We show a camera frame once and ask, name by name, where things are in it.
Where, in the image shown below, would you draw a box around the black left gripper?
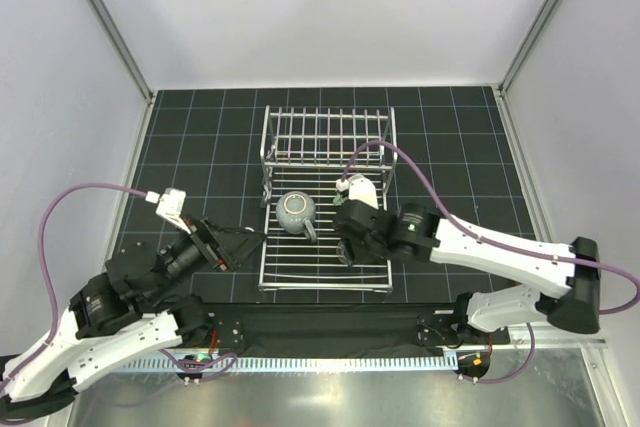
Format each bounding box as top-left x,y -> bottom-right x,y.
146,212 -> 267,305

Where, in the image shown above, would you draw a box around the clear glass mug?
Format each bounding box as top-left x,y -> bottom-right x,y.
276,191 -> 317,243

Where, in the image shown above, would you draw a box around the small clear shot glass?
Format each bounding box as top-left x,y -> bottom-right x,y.
336,240 -> 354,267

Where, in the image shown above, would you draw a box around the mint green ceramic mug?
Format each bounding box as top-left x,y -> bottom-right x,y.
333,190 -> 349,206

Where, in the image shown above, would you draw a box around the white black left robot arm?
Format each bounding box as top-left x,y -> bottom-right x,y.
1,219 -> 266,425

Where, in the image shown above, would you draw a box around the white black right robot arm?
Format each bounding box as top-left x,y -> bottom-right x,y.
332,200 -> 601,343

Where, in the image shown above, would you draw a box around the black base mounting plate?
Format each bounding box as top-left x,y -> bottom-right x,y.
206,303 -> 509,358

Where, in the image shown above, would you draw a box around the black grid table mat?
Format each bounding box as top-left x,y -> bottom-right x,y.
114,87 -> 535,304

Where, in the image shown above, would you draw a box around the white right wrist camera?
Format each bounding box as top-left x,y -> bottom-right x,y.
335,174 -> 379,209

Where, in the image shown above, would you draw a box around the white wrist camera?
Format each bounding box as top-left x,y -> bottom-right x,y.
335,174 -> 379,209
144,188 -> 191,234

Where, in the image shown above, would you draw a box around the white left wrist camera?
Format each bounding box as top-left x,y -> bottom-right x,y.
144,188 -> 191,234

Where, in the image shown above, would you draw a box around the chrome wire dish rack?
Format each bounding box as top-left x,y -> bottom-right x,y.
259,107 -> 397,293

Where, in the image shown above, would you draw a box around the perforated aluminium cable rail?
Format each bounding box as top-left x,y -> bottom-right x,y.
116,351 -> 458,374

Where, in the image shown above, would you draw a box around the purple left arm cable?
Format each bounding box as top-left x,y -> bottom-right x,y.
0,182 -> 151,393

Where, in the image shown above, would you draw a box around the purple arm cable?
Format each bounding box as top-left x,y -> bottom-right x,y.
0,182 -> 151,393
341,139 -> 640,316

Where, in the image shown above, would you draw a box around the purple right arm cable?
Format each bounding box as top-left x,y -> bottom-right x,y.
341,139 -> 640,316

